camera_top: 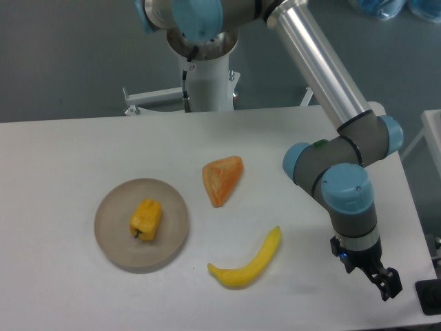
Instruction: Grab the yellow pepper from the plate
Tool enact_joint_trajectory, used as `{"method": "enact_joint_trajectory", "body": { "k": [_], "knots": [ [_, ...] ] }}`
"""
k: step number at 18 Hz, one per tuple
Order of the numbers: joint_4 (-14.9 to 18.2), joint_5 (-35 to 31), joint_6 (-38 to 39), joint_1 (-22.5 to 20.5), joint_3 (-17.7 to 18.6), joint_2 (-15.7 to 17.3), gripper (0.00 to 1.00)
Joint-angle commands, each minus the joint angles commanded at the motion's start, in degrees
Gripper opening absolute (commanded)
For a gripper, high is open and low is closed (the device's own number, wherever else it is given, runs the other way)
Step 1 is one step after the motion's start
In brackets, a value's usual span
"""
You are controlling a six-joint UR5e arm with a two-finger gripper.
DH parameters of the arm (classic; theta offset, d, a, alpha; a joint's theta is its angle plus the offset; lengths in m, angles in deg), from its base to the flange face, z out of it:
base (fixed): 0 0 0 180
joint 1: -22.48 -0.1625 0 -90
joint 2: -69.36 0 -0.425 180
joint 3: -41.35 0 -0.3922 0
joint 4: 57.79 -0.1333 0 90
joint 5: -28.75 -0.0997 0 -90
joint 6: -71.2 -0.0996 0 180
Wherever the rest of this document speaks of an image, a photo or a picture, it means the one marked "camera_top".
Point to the white side table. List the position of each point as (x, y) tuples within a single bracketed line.
[(431, 132)]

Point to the beige round plate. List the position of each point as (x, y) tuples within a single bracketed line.
[(127, 250)]

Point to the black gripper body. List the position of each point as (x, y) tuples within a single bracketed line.
[(369, 260)]

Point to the yellow toy banana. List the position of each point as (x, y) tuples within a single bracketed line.
[(247, 274)]

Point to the blue plastic bag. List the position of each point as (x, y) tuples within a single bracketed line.
[(427, 10), (382, 10)]

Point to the orange toy sandwich triangle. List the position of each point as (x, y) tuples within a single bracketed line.
[(220, 178)]

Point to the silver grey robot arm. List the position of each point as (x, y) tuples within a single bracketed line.
[(331, 172)]

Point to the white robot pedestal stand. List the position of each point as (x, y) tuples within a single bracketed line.
[(209, 87)]

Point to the black box at table edge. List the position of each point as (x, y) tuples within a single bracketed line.
[(428, 292)]

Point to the yellow toy bell pepper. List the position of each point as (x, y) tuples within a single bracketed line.
[(146, 219)]

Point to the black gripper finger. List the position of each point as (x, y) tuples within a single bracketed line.
[(389, 282), (379, 279)]

